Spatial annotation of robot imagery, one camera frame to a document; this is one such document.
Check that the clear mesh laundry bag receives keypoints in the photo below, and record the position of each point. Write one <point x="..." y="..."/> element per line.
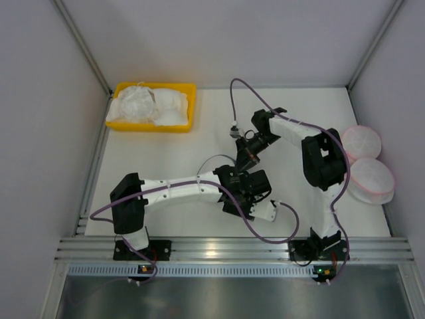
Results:
<point x="214" y="161"/>

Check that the right aluminium frame post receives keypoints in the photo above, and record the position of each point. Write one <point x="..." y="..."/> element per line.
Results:
<point x="384" y="26"/>

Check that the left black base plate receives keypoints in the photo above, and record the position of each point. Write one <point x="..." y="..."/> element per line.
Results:
<point x="158" y="250"/>

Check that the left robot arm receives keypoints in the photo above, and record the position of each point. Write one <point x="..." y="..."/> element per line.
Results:
<point x="236" y="190"/>

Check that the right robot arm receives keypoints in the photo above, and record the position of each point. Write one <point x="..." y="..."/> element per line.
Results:
<point x="323" y="160"/>

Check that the lower pink-trimmed laundry bag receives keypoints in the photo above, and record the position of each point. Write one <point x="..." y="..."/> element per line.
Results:
<point x="371" y="181"/>

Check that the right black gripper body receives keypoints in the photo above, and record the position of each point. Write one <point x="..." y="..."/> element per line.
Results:
<point x="246" y="157"/>

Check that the left aluminium frame post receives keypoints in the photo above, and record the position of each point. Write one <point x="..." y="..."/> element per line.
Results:
<point x="76" y="34"/>

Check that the upper pink-trimmed laundry bag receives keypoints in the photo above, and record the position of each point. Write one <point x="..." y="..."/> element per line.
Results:
<point x="361" y="142"/>

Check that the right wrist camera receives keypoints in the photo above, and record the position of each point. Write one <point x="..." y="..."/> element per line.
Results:
<point x="235" y="131"/>

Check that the aluminium frame post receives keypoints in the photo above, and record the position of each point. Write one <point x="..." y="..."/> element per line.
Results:
<point x="384" y="26"/>
<point x="76" y="34"/>

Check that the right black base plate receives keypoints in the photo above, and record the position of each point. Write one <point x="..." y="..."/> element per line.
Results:
<point x="305" y="250"/>

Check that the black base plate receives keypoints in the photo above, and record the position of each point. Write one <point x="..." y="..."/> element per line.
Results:
<point x="305" y="250"/>
<point x="158" y="250"/>

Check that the slotted white cable duct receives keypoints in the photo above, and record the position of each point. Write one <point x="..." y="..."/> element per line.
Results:
<point x="200" y="270"/>

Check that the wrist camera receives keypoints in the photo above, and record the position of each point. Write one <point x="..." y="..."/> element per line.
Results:
<point x="235" y="131"/>
<point x="265" y="210"/>

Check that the aluminium front rail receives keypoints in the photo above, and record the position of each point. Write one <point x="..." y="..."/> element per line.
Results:
<point x="363" y="250"/>

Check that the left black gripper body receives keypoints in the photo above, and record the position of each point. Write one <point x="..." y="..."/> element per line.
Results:
<point x="240" y="206"/>

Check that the yellow plastic bin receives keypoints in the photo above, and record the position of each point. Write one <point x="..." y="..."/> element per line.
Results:
<point x="190" y="89"/>

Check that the pink-trimmed laundry bag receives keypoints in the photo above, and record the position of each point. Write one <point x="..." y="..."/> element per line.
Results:
<point x="371" y="181"/>
<point x="361" y="142"/>

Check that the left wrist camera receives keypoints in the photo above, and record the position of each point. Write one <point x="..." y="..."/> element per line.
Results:
<point x="265" y="210"/>

